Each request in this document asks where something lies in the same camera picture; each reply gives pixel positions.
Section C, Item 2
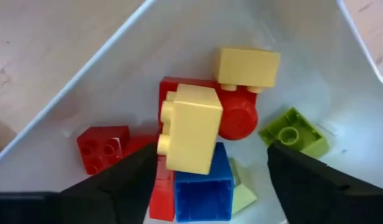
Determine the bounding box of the small red square brick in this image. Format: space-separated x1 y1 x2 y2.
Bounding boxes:
77 125 131 176

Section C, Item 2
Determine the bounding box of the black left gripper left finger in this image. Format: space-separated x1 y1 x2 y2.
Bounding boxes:
59 143 158 224

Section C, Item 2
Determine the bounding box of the blue toy brick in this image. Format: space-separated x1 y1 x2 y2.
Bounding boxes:
174 142 235 223

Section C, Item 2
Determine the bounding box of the red two-stud toy brick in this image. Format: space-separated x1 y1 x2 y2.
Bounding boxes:
158 77 260 141
122 133 176 222

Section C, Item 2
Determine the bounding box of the white plastic bin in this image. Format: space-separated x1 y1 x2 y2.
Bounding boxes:
0 0 383 224

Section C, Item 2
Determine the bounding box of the pale green toy brick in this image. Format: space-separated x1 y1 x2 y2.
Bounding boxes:
230 157 259 215

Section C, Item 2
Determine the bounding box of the lime green toy brick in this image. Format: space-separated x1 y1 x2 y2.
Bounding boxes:
258 107 331 159

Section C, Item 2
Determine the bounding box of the pale yellow toy brick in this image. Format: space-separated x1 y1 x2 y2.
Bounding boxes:
214 47 281 93
156 83 224 175

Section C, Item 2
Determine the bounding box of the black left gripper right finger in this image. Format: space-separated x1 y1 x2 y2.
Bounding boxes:
267 142 369 224

